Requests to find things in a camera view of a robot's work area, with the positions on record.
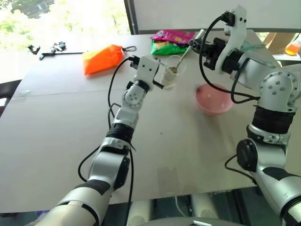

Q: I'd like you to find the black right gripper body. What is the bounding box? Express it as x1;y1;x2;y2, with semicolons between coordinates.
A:
200;37;228;71

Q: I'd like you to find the clear glass mug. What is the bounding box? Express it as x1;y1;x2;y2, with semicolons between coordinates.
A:
159;54;188;91

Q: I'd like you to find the silver metal spoon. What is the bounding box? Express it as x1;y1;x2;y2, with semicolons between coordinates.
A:
169;29;206;73

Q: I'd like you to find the pale oatmeal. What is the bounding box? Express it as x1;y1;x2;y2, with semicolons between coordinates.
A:
163;66;177;90

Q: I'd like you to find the pink plastic bowl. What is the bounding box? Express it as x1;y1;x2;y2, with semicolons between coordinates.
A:
195;83;234;116

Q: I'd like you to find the pink and green snack bag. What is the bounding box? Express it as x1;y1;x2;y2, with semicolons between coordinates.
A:
150;29;197;56

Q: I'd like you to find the translucent teal plastic item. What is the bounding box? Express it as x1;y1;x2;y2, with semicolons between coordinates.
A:
242;40;267;51

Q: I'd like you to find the orange liquid glass flask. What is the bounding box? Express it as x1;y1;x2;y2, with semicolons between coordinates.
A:
285;32;301;57

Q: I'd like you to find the thin black rod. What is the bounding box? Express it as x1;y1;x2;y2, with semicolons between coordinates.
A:
55;51;86;56

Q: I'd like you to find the black and white tool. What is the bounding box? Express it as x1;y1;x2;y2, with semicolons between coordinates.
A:
39;41;67;61

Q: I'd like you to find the white cylindrical leg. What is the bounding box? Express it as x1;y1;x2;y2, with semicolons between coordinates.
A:
190;194;220;219
128;200;154;226

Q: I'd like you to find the small black clamp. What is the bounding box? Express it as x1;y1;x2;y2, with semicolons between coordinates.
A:
27;44;41;54

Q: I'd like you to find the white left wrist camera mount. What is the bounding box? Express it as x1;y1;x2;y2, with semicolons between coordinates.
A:
133;55;160;91

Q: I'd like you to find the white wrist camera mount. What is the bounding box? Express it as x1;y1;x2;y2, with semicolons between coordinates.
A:
133;55;160;91
215;4;248;71

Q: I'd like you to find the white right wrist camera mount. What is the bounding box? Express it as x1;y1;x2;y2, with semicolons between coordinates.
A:
215;4;248;71

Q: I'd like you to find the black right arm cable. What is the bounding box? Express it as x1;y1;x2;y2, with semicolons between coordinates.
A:
198;11;261;104

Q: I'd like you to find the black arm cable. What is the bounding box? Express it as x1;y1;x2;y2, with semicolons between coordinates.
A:
198;11;261;104
78;56;142;221

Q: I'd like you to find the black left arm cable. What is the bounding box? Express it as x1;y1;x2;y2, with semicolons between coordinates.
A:
78;56;142;221

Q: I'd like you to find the orange drawstring bag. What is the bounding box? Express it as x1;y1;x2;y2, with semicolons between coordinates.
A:
82;44;137;76

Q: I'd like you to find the dark grey window post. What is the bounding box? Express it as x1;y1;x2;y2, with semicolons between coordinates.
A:
124;0;140;35

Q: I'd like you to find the black right elbow cable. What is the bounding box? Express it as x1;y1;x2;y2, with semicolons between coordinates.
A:
224;153;258;186

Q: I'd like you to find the white cable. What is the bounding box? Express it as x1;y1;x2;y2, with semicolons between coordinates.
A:
174;195;187;218

